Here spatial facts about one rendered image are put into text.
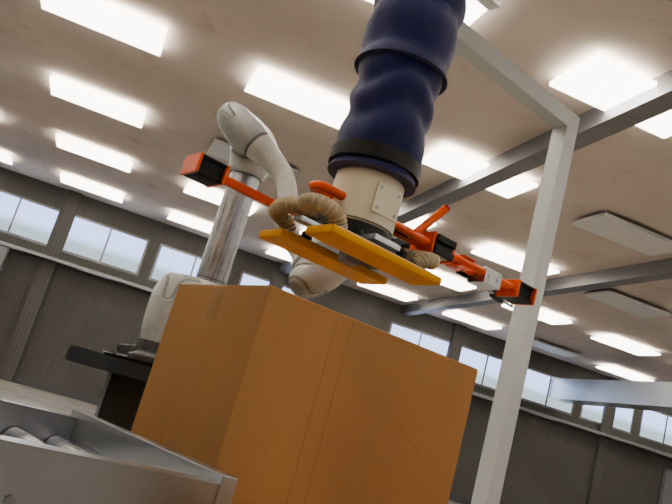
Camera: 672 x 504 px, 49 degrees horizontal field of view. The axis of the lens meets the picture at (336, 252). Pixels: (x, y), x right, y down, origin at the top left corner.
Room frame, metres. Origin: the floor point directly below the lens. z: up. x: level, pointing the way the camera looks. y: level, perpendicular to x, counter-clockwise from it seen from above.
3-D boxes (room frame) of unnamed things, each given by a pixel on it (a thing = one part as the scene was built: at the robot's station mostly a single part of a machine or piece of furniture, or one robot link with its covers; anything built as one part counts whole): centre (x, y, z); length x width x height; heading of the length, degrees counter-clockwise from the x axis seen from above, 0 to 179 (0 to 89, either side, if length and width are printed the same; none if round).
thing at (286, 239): (1.75, 0.02, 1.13); 0.34 x 0.10 x 0.05; 125
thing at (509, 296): (2.02, -0.53, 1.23); 0.08 x 0.07 x 0.05; 125
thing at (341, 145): (1.68, -0.03, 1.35); 0.23 x 0.23 x 0.04
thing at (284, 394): (1.68, -0.03, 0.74); 0.60 x 0.40 x 0.40; 125
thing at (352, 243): (1.60, -0.09, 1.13); 0.34 x 0.10 x 0.05; 125
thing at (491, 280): (1.94, -0.41, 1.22); 0.07 x 0.07 x 0.04; 35
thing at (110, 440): (1.48, 0.27, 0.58); 0.70 x 0.03 x 0.06; 36
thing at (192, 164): (1.71, 0.36, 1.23); 0.09 x 0.08 x 0.05; 35
